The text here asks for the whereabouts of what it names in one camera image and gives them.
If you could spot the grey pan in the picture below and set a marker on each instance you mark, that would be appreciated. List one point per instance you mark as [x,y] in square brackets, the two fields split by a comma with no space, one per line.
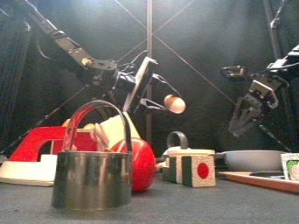
[252,161]

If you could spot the beige egg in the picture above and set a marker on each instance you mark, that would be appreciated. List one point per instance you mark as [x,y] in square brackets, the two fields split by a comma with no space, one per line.
[175,104]

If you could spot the red apple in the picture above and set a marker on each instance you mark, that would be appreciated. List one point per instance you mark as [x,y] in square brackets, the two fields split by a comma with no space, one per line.
[143,164]

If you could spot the wooden board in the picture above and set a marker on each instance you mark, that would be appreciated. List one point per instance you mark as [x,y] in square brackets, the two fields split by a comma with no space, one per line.
[260,181]

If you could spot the white framed picture card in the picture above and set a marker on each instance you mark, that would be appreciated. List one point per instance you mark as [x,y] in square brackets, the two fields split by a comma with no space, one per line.
[291,166]

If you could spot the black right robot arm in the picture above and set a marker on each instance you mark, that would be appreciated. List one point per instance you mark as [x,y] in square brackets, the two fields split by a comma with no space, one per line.
[288,59]

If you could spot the cream flat board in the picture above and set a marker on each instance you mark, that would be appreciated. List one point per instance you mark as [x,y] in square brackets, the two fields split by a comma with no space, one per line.
[116,128]

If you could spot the vertical metal frame pole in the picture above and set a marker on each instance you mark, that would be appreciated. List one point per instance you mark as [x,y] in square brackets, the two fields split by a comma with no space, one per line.
[148,38]

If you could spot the white block with red dot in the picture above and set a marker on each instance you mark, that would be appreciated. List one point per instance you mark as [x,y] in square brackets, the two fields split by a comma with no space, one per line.
[199,171]

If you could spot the red and white toy appliance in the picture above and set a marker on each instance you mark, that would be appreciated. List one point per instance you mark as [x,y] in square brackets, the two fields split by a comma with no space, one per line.
[30,151]

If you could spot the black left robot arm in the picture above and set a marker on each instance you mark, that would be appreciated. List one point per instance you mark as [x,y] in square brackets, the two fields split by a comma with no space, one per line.
[69,46]

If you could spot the black flat item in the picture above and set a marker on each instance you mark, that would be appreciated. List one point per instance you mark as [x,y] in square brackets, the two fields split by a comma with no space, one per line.
[265,173]

